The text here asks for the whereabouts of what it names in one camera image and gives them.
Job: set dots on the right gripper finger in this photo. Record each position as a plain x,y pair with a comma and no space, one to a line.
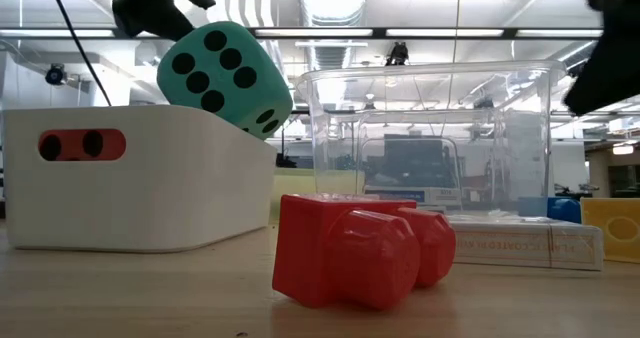
610,68

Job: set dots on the teal foam die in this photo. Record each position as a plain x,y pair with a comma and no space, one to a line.
225,78

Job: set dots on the blue-grey block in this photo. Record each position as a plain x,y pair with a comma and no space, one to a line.
562,209

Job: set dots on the red foam die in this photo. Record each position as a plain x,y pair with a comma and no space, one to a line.
70,145

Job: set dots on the white plastic bin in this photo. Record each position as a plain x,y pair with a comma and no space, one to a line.
175,198

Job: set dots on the clear plastic bin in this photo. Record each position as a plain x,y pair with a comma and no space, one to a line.
430,128

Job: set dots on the red L-shaped brick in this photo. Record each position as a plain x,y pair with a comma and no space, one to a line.
340,253

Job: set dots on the white pillar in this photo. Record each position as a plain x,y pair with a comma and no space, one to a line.
532,153

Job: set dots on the yellow cube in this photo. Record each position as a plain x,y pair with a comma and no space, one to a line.
615,228

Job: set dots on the silver ceiling duct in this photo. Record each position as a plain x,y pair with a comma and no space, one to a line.
332,0

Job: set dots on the overhead light rail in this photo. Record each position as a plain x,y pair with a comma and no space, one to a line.
450,32

